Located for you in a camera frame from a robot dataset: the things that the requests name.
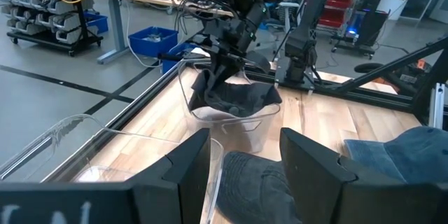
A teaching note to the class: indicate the black equipment cart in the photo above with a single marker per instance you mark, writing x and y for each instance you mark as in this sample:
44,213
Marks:
371,24

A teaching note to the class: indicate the rack of grey bins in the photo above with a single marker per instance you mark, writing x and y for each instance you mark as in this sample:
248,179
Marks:
45,10

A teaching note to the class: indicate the black fabric hat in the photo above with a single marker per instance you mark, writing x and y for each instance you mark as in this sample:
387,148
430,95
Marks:
238,99

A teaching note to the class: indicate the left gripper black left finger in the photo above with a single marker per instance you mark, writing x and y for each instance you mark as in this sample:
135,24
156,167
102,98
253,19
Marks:
182,182

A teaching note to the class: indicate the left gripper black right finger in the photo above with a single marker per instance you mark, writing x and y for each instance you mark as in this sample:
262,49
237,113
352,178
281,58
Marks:
315,182

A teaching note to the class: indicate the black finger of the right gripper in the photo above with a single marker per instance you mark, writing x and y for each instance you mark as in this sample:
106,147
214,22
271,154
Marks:
239,66
220,73

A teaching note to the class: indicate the silver aluminium post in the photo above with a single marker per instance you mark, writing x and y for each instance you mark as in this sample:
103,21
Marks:
437,106

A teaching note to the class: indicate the small blue storage crate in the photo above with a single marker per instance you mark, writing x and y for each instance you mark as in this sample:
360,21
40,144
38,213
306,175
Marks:
97,22

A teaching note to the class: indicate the red tool cabinet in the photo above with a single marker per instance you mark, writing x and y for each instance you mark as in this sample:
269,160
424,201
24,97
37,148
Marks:
336,10

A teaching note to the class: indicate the dark blue garment pile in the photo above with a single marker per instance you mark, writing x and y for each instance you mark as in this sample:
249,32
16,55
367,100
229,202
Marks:
413,154

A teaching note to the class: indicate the clear plastic bin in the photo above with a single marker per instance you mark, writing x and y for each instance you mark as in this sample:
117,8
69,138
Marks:
115,154
245,129

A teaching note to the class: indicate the office chair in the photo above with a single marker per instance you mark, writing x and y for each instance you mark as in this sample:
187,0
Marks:
288,10

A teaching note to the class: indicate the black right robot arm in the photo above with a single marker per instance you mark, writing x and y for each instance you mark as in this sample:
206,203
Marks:
302,42

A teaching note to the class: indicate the large blue storage crate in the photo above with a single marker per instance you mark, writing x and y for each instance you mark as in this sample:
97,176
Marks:
152,42

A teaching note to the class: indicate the wooden top desk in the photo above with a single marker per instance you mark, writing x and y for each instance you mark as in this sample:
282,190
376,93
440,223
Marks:
115,17

